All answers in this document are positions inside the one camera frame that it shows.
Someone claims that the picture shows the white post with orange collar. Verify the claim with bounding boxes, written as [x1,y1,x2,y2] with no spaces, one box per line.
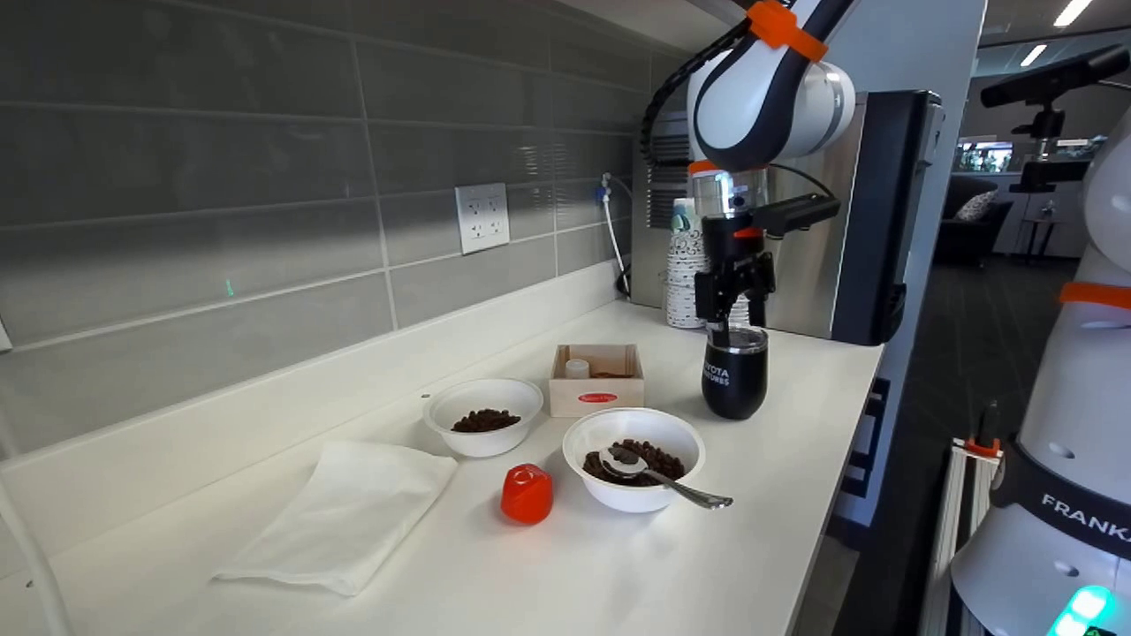
[950,398,1009,636]

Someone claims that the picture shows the black thermos cup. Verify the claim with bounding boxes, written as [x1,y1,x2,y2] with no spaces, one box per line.
[699,333,770,424]

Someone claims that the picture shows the white wooden box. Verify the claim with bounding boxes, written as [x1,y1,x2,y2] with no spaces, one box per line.
[549,340,651,424]

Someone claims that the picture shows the white bowl with spoon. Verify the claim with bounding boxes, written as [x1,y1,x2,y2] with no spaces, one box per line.
[558,405,706,515]

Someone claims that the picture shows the coffee beans heap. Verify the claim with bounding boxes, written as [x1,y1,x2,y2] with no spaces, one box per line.
[447,405,524,434]

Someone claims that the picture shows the black braided cable conduit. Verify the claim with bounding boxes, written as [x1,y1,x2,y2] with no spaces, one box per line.
[639,14,757,162]

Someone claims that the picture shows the white wall outlet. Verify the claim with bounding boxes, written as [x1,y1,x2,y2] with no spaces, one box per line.
[451,181,511,258]

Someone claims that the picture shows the curved silver metal tube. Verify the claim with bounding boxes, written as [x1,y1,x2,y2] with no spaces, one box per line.
[598,169,637,300]

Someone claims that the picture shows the white bottle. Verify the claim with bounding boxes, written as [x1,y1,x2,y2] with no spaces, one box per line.
[665,194,711,333]

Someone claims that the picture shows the coffee beans under spoon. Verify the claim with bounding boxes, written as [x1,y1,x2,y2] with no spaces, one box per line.
[579,438,688,490]

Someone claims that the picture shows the black camera on stand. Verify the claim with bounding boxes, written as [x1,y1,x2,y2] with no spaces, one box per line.
[980,42,1131,199]

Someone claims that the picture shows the metal spoon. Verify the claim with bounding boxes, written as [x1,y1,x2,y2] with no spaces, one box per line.
[602,444,734,513]

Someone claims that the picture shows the white folded cloth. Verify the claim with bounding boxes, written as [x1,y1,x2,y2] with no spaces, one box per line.
[209,438,463,602]

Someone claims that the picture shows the white bowl without spoon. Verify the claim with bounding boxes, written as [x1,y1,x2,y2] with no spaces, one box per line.
[421,374,549,459]

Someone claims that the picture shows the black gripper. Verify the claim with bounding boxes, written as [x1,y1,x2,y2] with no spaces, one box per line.
[693,215,776,341]

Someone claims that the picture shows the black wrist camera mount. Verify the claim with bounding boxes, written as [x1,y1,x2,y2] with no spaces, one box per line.
[752,189,844,241]

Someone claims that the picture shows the red rounded plastic object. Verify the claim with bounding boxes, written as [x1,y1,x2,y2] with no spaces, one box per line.
[498,459,558,530]

